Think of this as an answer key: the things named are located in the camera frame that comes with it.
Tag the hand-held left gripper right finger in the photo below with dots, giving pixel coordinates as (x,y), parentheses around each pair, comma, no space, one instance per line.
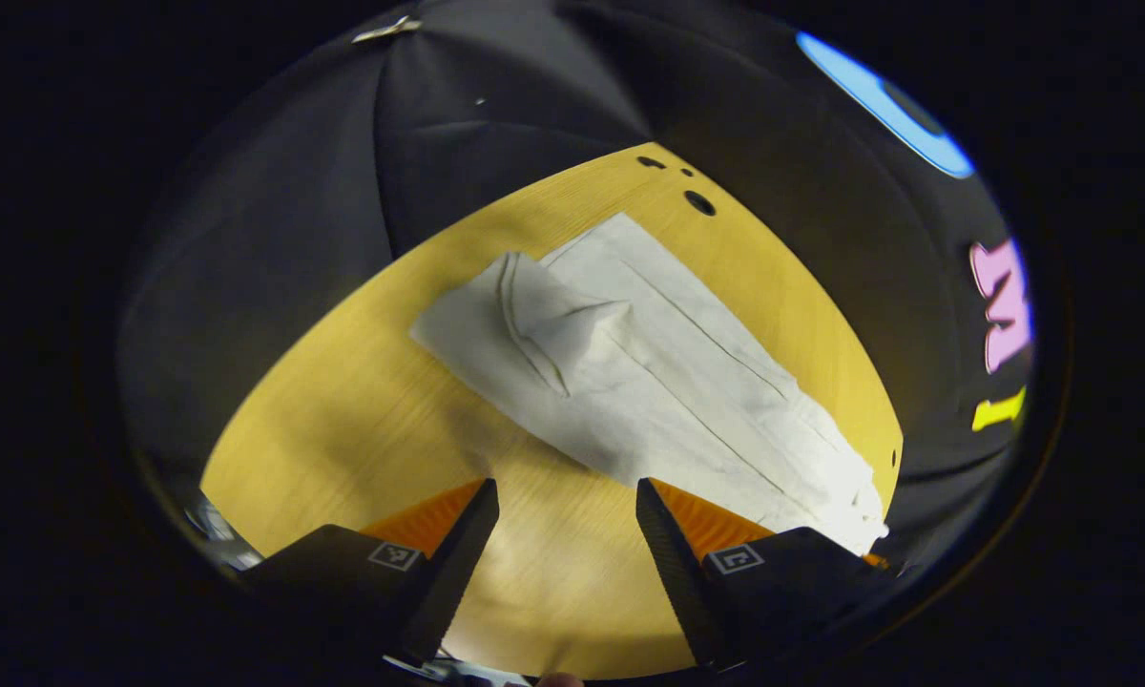
(677,572)

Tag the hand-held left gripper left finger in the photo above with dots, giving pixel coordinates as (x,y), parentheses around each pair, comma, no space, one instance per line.
(453,572)

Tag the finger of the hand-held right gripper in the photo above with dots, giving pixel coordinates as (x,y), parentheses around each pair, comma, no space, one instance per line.
(875,560)

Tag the white jeans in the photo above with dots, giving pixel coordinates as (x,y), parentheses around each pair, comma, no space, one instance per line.
(649,382)

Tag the black backdrop cloth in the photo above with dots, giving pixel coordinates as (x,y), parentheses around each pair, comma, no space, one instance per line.
(296,239)

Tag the metal backdrop clip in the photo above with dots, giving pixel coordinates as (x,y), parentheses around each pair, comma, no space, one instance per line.
(386,29)

